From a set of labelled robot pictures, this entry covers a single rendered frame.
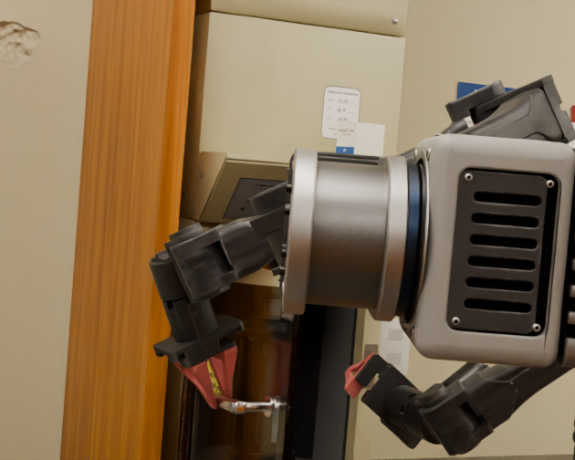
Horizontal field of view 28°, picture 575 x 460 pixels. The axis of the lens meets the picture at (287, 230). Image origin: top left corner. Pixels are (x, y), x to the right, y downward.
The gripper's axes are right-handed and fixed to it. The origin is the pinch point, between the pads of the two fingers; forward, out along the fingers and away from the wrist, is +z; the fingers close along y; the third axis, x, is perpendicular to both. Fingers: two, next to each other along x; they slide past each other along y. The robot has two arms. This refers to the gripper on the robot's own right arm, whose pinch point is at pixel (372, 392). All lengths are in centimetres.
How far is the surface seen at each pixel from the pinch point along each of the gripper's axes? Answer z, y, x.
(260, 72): 10.2, 41.2, -25.2
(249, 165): -0.8, 36.6, -11.5
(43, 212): 53, 44, 8
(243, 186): 2.0, 34.6, -9.4
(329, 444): 17.6, -9.3, 8.4
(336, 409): 16.4, -5.7, 3.6
